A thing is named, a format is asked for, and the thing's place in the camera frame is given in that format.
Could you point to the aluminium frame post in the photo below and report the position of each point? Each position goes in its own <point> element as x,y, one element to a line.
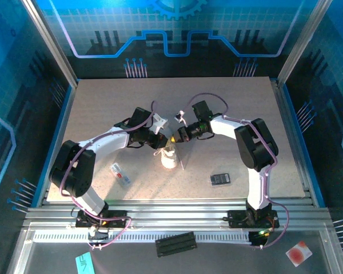
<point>51,42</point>
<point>303,40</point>

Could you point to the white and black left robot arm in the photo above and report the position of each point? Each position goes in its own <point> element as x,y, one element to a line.
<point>105,142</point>

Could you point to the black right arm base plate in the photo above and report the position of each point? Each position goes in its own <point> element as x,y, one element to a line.
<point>237,219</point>

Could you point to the white card red circle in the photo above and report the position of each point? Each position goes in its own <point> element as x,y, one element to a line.
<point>298,254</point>

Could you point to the aluminium frame rails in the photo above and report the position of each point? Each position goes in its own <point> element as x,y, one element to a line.
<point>174,212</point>

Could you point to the clear plastic package red label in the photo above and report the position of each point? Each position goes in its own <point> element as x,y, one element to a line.
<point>120,175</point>

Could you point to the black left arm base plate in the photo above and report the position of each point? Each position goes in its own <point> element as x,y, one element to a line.
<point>118,219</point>

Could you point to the black controller board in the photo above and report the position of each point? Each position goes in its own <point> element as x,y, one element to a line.
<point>258,239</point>

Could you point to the black rectangular device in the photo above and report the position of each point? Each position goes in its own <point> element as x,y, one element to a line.
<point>220,179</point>

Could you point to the teal card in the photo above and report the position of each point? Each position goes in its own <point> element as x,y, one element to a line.
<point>84,264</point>

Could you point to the black grooved block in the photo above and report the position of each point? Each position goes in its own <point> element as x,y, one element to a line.
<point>175,245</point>

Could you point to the white connector block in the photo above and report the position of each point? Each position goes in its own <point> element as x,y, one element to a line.
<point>93,232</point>

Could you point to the white sneaker shoe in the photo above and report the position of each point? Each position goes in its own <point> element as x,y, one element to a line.
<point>169,160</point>

